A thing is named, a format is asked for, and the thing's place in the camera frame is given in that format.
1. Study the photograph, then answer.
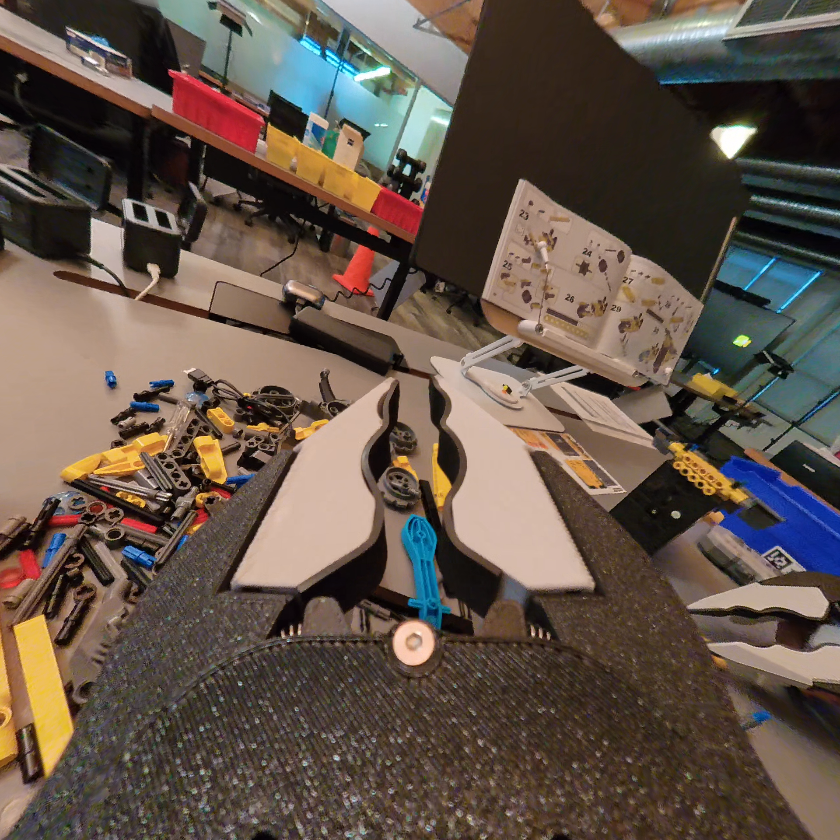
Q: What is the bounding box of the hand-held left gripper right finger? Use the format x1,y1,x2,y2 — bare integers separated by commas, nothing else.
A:
428,374,598,621

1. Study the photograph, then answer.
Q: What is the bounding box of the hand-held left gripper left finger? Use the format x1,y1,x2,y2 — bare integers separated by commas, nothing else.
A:
230,377,403,608

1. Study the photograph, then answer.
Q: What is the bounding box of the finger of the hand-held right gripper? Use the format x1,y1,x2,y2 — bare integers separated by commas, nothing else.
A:
686,570,839,623
707,620,840,691

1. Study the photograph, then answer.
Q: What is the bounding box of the pile of toy building pieces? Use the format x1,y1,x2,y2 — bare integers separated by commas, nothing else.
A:
0,367,455,785

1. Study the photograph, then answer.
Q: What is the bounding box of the clear plastic container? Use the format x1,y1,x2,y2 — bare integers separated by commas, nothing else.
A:
697,515,788,585

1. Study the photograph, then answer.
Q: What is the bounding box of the yellow sticker sheet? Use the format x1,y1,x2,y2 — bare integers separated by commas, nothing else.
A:
511,427,626,495

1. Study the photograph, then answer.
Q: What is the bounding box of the blue plastic box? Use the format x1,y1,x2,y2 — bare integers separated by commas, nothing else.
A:
718,456,840,580

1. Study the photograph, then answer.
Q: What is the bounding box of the light blue toy separator tool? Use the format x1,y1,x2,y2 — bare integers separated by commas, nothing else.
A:
400,514,454,630

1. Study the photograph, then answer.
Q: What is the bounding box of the white book stand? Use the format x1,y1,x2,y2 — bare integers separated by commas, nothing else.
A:
430,241,678,434

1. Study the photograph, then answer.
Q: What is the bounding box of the white paper sheet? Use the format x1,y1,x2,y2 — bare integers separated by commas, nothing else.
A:
550,382,657,451

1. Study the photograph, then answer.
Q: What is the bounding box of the yellow toy model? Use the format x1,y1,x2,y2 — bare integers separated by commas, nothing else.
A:
666,441,756,508

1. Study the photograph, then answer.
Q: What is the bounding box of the black block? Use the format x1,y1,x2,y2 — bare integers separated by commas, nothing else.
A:
609,459,729,557

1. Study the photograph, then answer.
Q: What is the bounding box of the black power adapter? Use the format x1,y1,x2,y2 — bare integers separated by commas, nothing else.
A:
289,307,405,377

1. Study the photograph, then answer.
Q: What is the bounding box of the black flat pad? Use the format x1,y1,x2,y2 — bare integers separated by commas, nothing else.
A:
209,281,296,333

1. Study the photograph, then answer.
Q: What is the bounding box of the orange traffic cone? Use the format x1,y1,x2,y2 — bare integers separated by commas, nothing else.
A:
332,226,382,298

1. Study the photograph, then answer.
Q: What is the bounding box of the open instruction booklet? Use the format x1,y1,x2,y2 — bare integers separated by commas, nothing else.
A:
482,178,704,387

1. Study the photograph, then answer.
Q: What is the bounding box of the black monitor screen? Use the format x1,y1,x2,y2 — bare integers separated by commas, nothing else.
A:
688,281,798,383

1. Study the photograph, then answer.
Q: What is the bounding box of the red plastic bin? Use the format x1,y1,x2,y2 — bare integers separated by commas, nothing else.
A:
371,187,425,237
169,69,265,155

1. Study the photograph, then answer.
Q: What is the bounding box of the small black battery charger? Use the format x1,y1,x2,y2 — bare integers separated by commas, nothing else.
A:
121,197,182,280

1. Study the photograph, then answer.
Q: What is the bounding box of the long brown work table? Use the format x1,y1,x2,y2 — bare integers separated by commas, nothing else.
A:
151,105,422,265
0,8,173,120

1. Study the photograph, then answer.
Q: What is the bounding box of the large yellow curved panel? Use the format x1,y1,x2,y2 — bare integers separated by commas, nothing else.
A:
13,616,75,777

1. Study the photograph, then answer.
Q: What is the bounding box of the white carton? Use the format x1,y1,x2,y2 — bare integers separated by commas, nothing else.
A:
335,121,366,179

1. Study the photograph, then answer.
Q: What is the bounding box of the large black battery charger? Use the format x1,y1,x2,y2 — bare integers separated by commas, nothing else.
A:
0,164,94,261

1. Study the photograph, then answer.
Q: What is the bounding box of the black divider panel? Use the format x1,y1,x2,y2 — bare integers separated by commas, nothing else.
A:
413,0,753,317

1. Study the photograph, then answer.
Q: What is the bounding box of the ceiling lamp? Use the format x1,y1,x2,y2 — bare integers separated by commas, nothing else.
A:
710,123,760,160

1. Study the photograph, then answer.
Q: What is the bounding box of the black usb cable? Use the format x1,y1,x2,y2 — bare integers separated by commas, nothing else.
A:
185,369,265,412

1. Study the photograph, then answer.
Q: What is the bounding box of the silver ventilation duct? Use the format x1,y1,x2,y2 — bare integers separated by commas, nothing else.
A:
616,10,840,85

